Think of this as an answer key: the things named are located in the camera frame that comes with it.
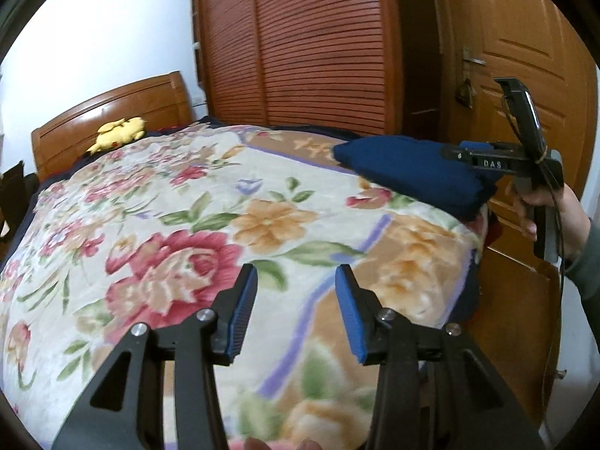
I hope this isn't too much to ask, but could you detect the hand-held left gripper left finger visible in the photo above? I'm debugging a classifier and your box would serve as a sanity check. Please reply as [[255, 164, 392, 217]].
[[51, 264, 260, 450]]

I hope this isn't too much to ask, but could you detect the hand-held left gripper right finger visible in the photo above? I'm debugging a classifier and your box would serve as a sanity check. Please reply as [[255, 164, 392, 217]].
[[334, 263, 547, 450]]

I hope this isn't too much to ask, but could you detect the navy blue suit jacket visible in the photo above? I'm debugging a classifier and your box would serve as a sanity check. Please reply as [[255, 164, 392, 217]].
[[332, 135, 500, 222]]

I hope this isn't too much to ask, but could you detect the person's right forearm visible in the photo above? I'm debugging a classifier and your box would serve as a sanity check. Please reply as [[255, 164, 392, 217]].
[[562, 216, 600, 305]]

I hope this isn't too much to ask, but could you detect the person's right hand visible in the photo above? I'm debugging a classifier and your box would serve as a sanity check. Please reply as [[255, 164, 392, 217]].
[[505, 182, 592, 263]]

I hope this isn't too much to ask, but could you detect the person's left hand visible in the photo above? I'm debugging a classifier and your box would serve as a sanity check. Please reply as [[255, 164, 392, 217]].
[[245, 437, 325, 450]]

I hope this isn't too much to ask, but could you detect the wooden door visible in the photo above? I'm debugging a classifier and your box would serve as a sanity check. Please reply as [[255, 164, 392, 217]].
[[422, 0, 600, 273]]

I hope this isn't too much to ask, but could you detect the floral blanket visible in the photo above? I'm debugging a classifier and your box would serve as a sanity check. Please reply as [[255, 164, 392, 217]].
[[0, 124, 483, 450]]

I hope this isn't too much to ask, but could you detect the low wooden panel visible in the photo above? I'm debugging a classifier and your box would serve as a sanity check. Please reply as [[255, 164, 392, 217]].
[[478, 244, 563, 432]]

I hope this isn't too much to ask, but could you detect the wooden louvered wardrobe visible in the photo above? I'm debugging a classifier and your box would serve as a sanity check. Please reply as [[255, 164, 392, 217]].
[[190, 0, 404, 137]]

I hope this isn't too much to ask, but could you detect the yellow plush toy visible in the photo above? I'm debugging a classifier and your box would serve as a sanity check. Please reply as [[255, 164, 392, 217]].
[[84, 116, 147, 155]]

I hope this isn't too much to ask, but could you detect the wooden bed headboard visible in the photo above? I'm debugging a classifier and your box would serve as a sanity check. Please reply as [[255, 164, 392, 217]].
[[30, 71, 194, 183]]

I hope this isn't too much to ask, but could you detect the dark brown chair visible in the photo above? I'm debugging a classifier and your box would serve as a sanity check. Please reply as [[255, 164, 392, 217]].
[[0, 159, 29, 240]]

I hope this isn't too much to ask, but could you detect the metal door handle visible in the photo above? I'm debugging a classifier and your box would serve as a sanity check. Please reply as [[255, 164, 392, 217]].
[[462, 46, 488, 67]]

